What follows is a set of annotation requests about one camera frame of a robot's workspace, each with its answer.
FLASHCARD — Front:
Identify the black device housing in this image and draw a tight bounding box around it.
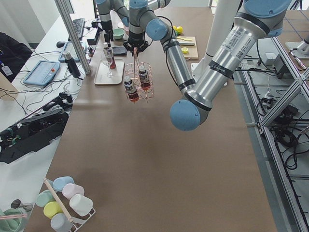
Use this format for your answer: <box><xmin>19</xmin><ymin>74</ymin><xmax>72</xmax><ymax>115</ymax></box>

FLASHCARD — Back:
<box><xmin>0</xmin><ymin>109</ymin><xmax>69</xmax><ymax>164</ymax></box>

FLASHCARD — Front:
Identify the green ceramic bowl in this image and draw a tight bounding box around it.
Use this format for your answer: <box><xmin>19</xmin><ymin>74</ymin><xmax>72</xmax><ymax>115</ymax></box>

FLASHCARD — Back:
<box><xmin>113</xmin><ymin>28</ymin><xmax>125</xmax><ymax>40</ymax></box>

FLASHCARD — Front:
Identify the white cup rack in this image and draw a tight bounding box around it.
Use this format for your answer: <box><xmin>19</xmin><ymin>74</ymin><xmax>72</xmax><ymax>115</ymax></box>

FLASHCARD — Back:
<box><xmin>43</xmin><ymin>178</ymin><xmax>96</xmax><ymax>232</ymax></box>

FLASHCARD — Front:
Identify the grey cup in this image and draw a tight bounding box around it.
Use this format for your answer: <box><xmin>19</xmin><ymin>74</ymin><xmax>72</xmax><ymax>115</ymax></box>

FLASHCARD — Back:
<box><xmin>50</xmin><ymin>213</ymin><xmax>73</xmax><ymax>232</ymax></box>

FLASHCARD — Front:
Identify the yellow plastic knife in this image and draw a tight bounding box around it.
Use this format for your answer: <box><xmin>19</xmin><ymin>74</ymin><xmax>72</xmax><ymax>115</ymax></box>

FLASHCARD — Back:
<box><xmin>177</xmin><ymin>37</ymin><xmax>193</xmax><ymax>41</ymax></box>

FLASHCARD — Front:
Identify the blue cup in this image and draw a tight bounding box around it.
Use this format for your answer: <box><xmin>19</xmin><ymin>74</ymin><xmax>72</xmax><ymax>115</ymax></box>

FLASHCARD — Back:
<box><xmin>52</xmin><ymin>176</ymin><xmax>74</xmax><ymax>191</ymax></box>

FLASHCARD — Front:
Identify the pink bowl of ice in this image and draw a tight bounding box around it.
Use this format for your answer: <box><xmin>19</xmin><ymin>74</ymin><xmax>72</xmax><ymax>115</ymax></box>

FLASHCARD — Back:
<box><xmin>122</xmin><ymin>17</ymin><xmax>129</xmax><ymax>33</ymax></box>

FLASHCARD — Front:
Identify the white rabbit tray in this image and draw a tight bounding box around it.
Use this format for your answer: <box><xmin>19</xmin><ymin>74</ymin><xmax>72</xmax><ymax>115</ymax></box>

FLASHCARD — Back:
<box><xmin>93</xmin><ymin>57</ymin><xmax>125</xmax><ymax>86</ymax></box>

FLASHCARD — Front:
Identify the black thermos bottle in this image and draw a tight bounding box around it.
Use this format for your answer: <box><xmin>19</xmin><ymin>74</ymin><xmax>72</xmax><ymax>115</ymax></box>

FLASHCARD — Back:
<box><xmin>64</xmin><ymin>52</ymin><xmax>81</xmax><ymax>78</ymax></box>

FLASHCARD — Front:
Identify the clear wine glass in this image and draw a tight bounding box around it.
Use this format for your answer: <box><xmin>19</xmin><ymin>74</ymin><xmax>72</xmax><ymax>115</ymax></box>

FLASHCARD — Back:
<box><xmin>102</xmin><ymin>58</ymin><xmax>112</xmax><ymax>78</ymax></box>

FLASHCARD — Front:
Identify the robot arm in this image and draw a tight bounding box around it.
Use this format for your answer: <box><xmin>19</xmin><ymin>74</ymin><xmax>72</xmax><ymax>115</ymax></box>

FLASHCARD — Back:
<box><xmin>129</xmin><ymin>0</ymin><xmax>290</xmax><ymax>131</ymax></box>
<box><xmin>96</xmin><ymin>0</ymin><xmax>129</xmax><ymax>47</ymax></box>

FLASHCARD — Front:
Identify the bamboo cutting board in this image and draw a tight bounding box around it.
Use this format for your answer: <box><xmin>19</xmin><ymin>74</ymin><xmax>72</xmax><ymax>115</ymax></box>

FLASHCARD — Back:
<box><xmin>177</xmin><ymin>36</ymin><xmax>199</xmax><ymax>59</ymax></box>

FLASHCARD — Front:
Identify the aluminium frame post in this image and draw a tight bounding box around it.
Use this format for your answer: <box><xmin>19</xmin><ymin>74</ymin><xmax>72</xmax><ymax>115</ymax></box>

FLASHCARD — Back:
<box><xmin>55</xmin><ymin>0</ymin><xmax>91</xmax><ymax>74</ymax></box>

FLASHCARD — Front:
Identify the upper yellow lemon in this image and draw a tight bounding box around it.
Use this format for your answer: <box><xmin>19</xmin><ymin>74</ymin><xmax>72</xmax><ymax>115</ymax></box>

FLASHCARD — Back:
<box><xmin>176</xmin><ymin>26</ymin><xmax>183</xmax><ymax>34</ymax></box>

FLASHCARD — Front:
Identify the tea bottle white cap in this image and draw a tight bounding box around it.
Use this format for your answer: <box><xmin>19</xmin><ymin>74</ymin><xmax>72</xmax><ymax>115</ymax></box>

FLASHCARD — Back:
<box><xmin>103</xmin><ymin>42</ymin><xmax>116</xmax><ymax>69</ymax></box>

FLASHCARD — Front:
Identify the blue teach pendant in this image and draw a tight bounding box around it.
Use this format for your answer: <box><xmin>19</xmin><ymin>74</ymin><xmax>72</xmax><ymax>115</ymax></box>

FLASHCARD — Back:
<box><xmin>23</xmin><ymin>60</ymin><xmax>60</xmax><ymax>87</ymax></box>
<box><xmin>58</xmin><ymin>42</ymin><xmax>79</xmax><ymax>63</ymax></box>

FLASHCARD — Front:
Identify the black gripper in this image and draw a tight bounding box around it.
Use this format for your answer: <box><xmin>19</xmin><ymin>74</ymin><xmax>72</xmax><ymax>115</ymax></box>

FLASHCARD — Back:
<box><xmin>101</xmin><ymin>20</ymin><xmax>113</xmax><ymax>46</ymax></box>
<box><xmin>123</xmin><ymin>37</ymin><xmax>149</xmax><ymax>54</ymax></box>

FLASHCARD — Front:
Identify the black keyboard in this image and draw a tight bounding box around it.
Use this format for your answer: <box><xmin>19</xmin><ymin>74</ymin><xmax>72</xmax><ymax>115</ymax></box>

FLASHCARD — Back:
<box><xmin>72</xmin><ymin>18</ymin><xmax>85</xmax><ymax>40</ymax></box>

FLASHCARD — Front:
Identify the half lemon slice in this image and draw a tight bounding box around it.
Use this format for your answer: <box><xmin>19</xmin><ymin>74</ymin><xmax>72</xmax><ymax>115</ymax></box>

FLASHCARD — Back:
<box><xmin>182</xmin><ymin>47</ymin><xmax>189</xmax><ymax>54</ymax></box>

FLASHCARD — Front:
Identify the green cup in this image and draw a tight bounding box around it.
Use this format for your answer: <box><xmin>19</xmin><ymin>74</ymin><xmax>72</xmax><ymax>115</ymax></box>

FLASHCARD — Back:
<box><xmin>35</xmin><ymin>189</ymin><xmax>55</xmax><ymax>207</ymax></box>

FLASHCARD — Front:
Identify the yellow cup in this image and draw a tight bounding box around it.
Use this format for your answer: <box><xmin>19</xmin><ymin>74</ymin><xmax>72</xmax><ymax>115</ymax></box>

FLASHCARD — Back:
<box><xmin>43</xmin><ymin>201</ymin><xmax>63</xmax><ymax>219</ymax></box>

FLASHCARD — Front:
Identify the grey folded cloth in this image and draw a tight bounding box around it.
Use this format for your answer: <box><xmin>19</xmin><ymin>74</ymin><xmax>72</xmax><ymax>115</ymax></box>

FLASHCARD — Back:
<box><xmin>112</xmin><ymin>46</ymin><xmax>127</xmax><ymax>56</ymax></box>

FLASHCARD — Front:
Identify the white cup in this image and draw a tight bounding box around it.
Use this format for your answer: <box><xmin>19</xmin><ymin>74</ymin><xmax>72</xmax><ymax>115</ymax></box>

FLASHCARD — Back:
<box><xmin>69</xmin><ymin>194</ymin><xmax>93</xmax><ymax>217</ymax></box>

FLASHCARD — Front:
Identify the pink cup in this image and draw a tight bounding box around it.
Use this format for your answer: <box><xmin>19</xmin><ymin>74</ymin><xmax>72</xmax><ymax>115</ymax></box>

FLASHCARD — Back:
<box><xmin>62</xmin><ymin>183</ymin><xmax>84</xmax><ymax>200</ymax></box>

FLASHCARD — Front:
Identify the copper wire bottle basket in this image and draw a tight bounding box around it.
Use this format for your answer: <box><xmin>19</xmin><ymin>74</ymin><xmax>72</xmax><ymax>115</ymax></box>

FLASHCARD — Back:
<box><xmin>124</xmin><ymin>48</ymin><xmax>154</xmax><ymax>103</ymax></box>

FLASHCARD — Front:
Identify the black computer mouse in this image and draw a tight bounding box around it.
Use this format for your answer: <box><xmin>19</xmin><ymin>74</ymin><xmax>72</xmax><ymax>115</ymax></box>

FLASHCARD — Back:
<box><xmin>56</xmin><ymin>41</ymin><xmax>66</xmax><ymax>48</ymax></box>

